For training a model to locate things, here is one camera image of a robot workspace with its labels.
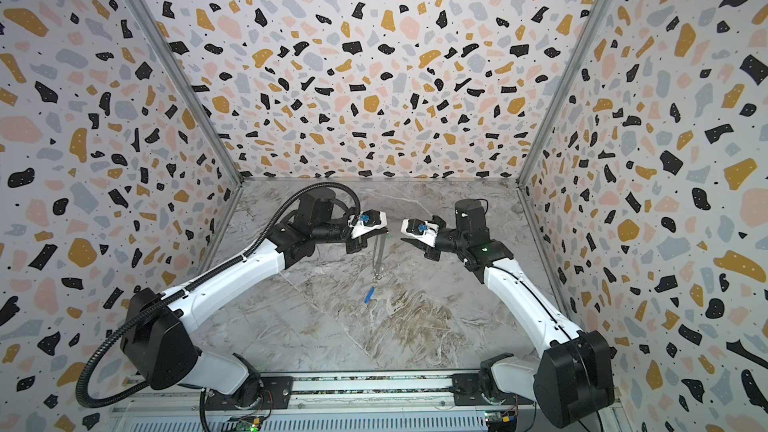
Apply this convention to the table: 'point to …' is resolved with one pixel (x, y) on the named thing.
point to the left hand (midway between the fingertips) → (388, 221)
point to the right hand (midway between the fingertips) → (406, 226)
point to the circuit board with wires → (249, 423)
